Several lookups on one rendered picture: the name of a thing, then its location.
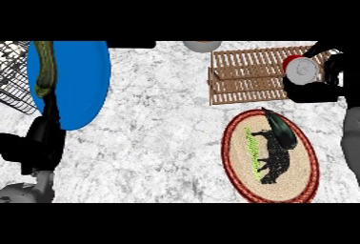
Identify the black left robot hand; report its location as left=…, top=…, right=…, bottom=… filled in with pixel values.
left=0, top=92, right=68, bottom=176

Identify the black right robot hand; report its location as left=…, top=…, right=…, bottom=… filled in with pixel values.
left=282, top=40, right=360, bottom=110

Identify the red can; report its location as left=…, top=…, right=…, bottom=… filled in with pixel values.
left=282, top=53, right=326, bottom=87

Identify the wooden tiered shelf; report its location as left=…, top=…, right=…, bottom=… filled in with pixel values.
left=207, top=45, right=345, bottom=107

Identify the oval woven placemat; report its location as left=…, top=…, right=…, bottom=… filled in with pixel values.
left=220, top=108, right=322, bottom=204

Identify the blue plate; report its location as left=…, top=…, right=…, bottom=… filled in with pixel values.
left=25, top=40, right=112, bottom=132

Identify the dark green zucchini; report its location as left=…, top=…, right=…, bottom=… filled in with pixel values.
left=260, top=107, right=300, bottom=151

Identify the yellow-green cucumber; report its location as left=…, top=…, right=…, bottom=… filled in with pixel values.
left=32, top=40, right=58, bottom=99

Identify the grey bowl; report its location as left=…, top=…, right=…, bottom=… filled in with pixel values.
left=181, top=40, right=224, bottom=54

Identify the black wire basket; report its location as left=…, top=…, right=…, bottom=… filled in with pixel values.
left=0, top=40, right=40, bottom=115

